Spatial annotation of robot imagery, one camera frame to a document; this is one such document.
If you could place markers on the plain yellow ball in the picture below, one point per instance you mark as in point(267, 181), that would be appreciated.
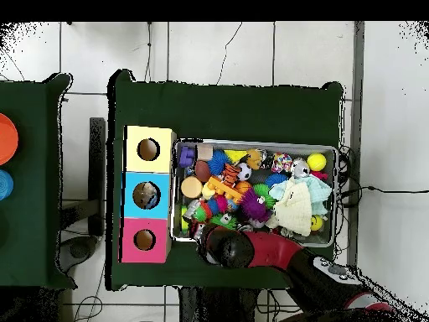
point(317, 161)

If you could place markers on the wooden box with three holes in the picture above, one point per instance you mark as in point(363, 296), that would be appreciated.
point(131, 201)

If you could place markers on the purple toy block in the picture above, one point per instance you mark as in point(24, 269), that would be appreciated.
point(186, 155)

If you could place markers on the purple spiky ball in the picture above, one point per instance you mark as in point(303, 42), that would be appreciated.
point(255, 205)

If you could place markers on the orange toy building block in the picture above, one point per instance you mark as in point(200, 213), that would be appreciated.
point(224, 188)

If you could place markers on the shallow clear mesh bin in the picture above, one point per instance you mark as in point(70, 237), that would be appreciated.
point(175, 201)

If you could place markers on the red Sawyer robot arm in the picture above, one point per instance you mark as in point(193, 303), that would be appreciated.
point(275, 248)

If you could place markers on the blue spiky ball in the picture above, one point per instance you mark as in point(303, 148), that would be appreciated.
point(218, 162)

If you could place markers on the toy hamburger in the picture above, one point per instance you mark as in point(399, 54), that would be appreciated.
point(192, 187)

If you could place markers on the yellow smiley face ball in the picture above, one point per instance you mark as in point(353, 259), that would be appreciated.
point(317, 223)

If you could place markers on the orange round disc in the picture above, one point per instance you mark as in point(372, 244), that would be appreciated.
point(7, 139)

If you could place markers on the green furry ball with eyes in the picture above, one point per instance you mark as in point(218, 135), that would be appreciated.
point(224, 221)

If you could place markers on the light teal knitted cloth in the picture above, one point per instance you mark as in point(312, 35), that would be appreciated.
point(320, 191)

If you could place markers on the blue round disc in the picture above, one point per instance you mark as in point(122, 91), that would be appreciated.
point(5, 184)

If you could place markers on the dark green table cloth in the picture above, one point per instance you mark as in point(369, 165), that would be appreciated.
point(40, 201)
point(234, 107)

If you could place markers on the green spiky ball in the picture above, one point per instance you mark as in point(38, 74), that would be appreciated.
point(263, 193)

